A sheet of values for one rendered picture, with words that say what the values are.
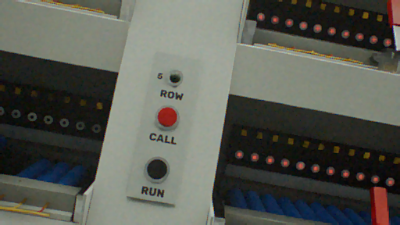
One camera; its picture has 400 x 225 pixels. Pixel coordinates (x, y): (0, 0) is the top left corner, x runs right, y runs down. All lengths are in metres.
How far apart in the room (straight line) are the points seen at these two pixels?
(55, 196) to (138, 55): 0.15
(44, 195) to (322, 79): 0.27
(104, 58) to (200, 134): 0.11
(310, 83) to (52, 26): 0.23
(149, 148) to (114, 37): 0.10
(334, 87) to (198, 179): 0.15
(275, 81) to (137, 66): 0.12
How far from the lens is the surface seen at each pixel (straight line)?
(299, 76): 0.33
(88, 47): 0.33
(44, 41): 0.34
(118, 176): 0.30
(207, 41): 0.32
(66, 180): 0.40
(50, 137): 0.49
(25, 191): 0.37
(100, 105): 0.47
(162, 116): 0.29
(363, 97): 0.35
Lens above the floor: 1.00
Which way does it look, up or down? 10 degrees up
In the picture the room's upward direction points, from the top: 10 degrees clockwise
